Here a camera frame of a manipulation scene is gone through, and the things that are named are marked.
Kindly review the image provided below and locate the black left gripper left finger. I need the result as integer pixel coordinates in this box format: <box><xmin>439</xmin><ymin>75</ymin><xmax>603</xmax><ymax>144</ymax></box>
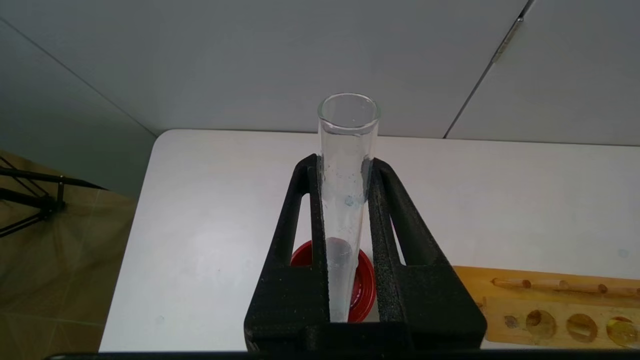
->
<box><xmin>243</xmin><ymin>153</ymin><xmax>332</xmax><ymax>351</ymax></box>

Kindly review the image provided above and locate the blue pigment test tube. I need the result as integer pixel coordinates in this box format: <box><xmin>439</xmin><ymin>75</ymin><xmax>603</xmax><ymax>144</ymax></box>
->
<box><xmin>317</xmin><ymin>92</ymin><xmax>382</xmax><ymax>323</ymax></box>

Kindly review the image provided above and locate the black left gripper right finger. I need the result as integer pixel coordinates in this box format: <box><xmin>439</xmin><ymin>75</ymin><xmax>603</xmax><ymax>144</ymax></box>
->
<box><xmin>367</xmin><ymin>157</ymin><xmax>488</xmax><ymax>351</ymax></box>

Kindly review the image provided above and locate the red plastic cup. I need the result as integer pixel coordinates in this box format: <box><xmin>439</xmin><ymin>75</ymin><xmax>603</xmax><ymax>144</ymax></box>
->
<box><xmin>290</xmin><ymin>240</ymin><xmax>377</xmax><ymax>323</ymax></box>

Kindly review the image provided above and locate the wooden test tube rack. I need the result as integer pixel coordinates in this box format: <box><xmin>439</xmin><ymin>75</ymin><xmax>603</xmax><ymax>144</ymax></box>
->
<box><xmin>452</xmin><ymin>265</ymin><xmax>640</xmax><ymax>349</ymax></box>

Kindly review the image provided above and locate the black tripod stand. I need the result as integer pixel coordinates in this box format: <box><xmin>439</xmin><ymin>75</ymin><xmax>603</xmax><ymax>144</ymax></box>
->
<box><xmin>0</xmin><ymin>155</ymin><xmax>107</xmax><ymax>238</ymax></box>

